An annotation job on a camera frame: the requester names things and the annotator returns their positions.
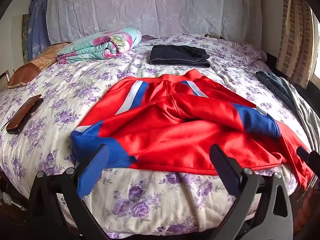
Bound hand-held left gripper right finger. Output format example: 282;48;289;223
209;144;293;240

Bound red pants with blue stripes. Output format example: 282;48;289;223
70;70;314;199

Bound folded floral blanket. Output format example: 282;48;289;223
56;27;142;64

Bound phone in brown case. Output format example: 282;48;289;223
5;94;44;135

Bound purple floral bed quilt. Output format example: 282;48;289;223
0;34;318;238

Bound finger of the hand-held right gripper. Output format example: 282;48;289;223
297;146;320;178

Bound dark blue jeans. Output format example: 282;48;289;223
255;70;298;110

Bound green patterned board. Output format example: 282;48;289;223
21;14;31;62

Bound brown pillow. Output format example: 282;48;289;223
7;42;72;88

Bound blue hanging cloth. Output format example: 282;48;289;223
28;0;52;62

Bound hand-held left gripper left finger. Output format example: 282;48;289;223
26;144;110;240

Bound person's right hand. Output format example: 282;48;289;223
294;189;320;234

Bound white lace headboard cover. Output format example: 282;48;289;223
46;0;263;43

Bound folded black pants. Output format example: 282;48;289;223
149;45;211;68

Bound grey cloth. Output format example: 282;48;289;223
280;76;320;153

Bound window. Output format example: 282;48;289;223
310;12;320;83

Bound beige striped curtain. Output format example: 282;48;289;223
276;0;317;88

